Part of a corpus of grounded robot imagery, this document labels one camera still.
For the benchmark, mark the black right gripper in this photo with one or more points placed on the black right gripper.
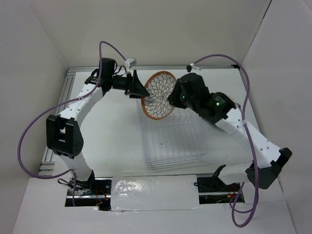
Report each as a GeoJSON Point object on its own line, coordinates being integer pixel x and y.
{"type": "Point", "coordinates": [173, 98]}

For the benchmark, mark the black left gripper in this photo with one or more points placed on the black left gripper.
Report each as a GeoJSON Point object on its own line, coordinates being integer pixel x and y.
{"type": "Point", "coordinates": [138, 88]}

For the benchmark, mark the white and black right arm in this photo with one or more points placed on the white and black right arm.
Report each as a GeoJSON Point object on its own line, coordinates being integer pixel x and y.
{"type": "Point", "coordinates": [218, 109]}

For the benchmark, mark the orange rimmed petal pattern plate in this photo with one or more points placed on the orange rimmed petal pattern plate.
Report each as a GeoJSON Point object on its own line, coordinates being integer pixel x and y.
{"type": "Point", "coordinates": [159, 86]}

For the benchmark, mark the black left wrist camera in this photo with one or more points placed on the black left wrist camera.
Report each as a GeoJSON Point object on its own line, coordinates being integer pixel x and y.
{"type": "Point", "coordinates": [107, 67]}

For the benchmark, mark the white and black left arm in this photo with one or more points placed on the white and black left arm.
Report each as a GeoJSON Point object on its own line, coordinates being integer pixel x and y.
{"type": "Point", "coordinates": [63, 133]}

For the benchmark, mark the white wire dish rack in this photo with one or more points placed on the white wire dish rack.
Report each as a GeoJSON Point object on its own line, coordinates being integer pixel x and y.
{"type": "Point", "coordinates": [175, 139]}

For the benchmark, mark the silver taped front panel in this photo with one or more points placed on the silver taped front panel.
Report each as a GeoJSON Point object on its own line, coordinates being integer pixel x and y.
{"type": "Point", "coordinates": [154, 193]}

